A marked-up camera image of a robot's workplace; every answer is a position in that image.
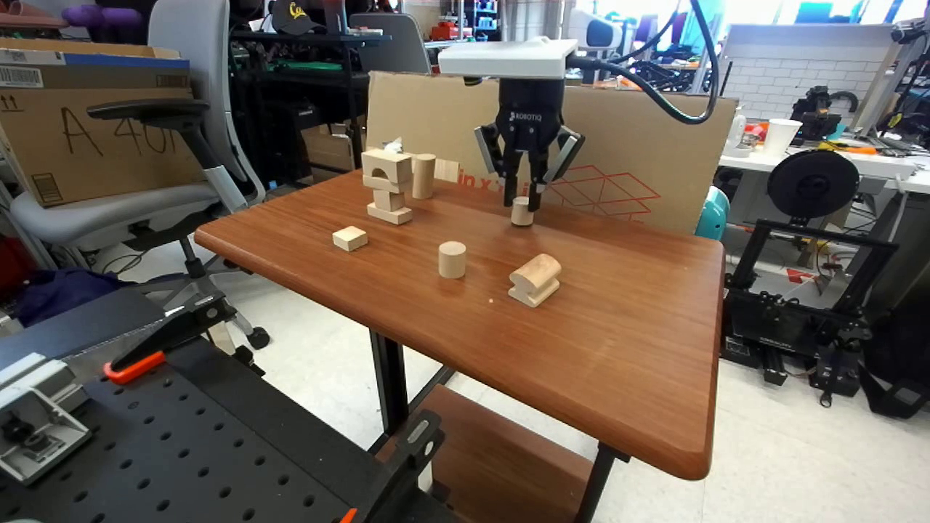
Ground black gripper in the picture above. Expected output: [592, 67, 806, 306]
[475, 75, 587, 211]

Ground short wooden cylinder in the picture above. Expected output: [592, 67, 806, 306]
[510, 195, 534, 233]
[437, 237, 472, 285]

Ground rounded notched wooden block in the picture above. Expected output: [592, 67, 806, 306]
[505, 250, 563, 311]

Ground wooden arch block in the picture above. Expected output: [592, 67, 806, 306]
[361, 144, 415, 192]

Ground wooden I-shaped block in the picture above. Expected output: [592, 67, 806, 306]
[364, 182, 415, 230]

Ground flat square wooden block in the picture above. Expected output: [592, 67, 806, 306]
[328, 224, 372, 255]

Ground tall wooden cylinder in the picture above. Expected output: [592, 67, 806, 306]
[409, 150, 438, 204]

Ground large flat cardboard box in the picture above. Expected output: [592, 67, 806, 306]
[364, 69, 742, 242]

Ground black office chair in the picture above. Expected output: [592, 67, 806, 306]
[345, 9, 434, 77]

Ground teal ball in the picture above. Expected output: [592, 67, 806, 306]
[694, 182, 732, 243]

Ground black filament spool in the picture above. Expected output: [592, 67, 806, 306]
[764, 147, 860, 224]

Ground white pegboard panel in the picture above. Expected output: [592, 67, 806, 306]
[720, 24, 899, 125]

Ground black 3D printer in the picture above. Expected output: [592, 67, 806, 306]
[720, 214, 903, 388]

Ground wooden base board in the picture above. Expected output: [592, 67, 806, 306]
[380, 385, 598, 523]

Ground white desk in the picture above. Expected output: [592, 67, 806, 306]
[720, 127, 930, 197]

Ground grey office chair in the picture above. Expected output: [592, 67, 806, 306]
[0, 0, 277, 375]

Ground black bag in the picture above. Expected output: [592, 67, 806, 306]
[854, 287, 930, 420]

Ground cardboard box with marker writing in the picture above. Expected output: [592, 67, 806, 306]
[0, 38, 212, 208]

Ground black perforated breadboard table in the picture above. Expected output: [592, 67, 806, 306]
[0, 338, 460, 523]

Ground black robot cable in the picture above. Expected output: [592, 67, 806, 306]
[566, 0, 736, 127]

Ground black clamp with orange handle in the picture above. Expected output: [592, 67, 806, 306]
[334, 412, 450, 523]
[100, 287, 241, 385]

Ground silver metal bracket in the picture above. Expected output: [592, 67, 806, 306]
[0, 348, 97, 487]

